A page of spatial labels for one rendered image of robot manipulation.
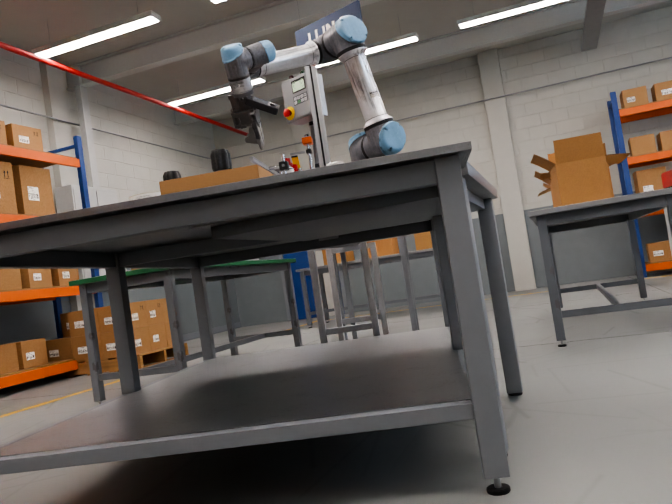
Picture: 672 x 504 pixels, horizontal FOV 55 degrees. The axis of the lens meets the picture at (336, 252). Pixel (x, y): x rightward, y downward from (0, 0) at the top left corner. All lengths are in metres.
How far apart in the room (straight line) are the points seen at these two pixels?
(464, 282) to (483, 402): 0.28
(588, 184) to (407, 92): 7.08
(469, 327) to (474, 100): 9.00
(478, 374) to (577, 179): 2.42
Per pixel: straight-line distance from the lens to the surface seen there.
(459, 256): 1.55
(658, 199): 3.86
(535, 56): 10.53
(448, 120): 10.45
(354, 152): 2.51
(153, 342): 6.69
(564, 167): 3.86
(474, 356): 1.56
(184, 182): 1.67
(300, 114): 2.88
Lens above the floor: 0.55
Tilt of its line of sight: 3 degrees up
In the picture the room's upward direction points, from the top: 9 degrees counter-clockwise
